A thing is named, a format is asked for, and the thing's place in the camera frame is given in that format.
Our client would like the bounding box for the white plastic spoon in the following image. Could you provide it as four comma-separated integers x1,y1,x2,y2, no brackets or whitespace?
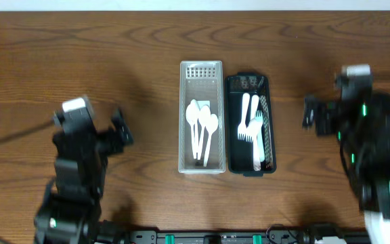
186,103,197,159
246,110,263,171

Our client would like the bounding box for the white plastic fork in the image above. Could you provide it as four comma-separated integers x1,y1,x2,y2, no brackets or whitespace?
238,93,250,140
246,95,259,142

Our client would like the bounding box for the black plastic basket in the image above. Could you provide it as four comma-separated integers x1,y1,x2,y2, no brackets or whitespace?
224,72,276,177

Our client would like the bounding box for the white utensil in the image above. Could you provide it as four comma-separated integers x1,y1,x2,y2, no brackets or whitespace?
191,99,200,150
203,114,219,167
197,105,211,160

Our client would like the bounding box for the clear plastic basket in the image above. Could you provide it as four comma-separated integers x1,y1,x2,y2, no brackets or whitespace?
178,60,226,174

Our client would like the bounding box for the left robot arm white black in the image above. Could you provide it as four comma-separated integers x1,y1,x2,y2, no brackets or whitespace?
34,108,133,244

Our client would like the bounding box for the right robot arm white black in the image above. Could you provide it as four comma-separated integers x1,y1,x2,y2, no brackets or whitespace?
303,92,390,243

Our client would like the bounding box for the white label in clear basket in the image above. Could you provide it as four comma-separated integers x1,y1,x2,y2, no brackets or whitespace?
198,100,210,108

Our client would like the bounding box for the black mounting rail front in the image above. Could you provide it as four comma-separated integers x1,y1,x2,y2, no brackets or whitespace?
94,220,371,244

